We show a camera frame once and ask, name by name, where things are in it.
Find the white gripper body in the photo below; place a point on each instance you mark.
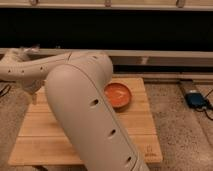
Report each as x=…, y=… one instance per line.
x=32, y=86

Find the orange bowl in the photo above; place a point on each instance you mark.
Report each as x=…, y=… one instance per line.
x=118, y=94

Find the blue power box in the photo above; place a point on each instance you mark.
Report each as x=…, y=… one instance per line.
x=195, y=100

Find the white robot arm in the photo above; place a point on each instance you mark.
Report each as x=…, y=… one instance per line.
x=74, y=85

